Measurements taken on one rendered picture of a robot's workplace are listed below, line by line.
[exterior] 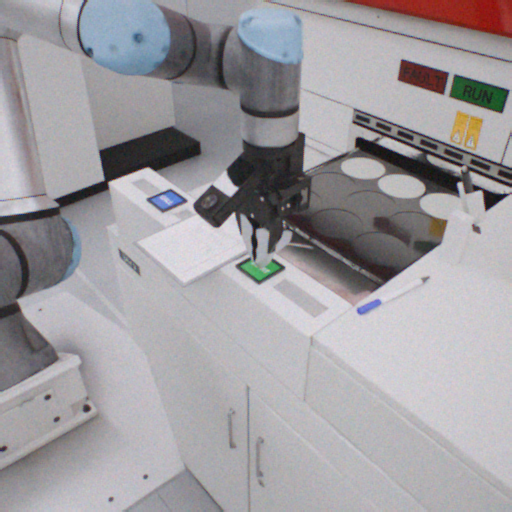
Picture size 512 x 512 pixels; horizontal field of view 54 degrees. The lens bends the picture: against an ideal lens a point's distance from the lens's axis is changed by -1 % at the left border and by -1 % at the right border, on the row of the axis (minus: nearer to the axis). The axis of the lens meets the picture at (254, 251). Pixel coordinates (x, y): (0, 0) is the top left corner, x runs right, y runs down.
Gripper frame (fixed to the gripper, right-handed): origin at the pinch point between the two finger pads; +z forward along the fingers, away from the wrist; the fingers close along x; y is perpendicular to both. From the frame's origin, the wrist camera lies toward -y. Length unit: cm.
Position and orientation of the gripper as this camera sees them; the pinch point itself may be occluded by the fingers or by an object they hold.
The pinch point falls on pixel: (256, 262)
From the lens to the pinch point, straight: 78.3
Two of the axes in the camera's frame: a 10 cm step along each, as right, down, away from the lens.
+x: -6.6, -4.6, 5.9
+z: 0.0, 7.9, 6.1
